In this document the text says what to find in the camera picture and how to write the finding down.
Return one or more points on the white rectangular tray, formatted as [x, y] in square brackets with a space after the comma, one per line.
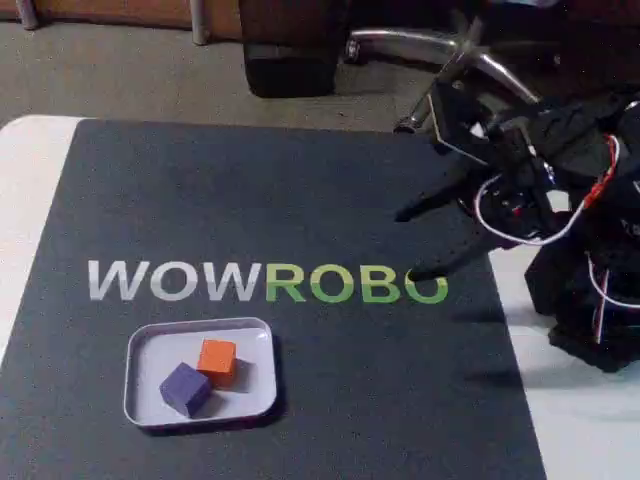
[255, 350]

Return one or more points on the purple cube block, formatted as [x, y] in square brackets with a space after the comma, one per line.
[182, 390]

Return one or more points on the black gripper camera mount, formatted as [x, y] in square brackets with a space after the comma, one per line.
[460, 120]

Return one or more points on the grey furniture leg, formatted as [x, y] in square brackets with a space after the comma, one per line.
[27, 12]
[201, 22]

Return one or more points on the orange cube block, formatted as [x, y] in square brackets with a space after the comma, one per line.
[216, 362]

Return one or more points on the black WOWROBO mat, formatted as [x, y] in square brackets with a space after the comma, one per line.
[250, 200]

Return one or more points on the dark cabinet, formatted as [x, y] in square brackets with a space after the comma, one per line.
[290, 55]

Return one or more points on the chrome office chair base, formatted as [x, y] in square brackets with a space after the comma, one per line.
[400, 42]

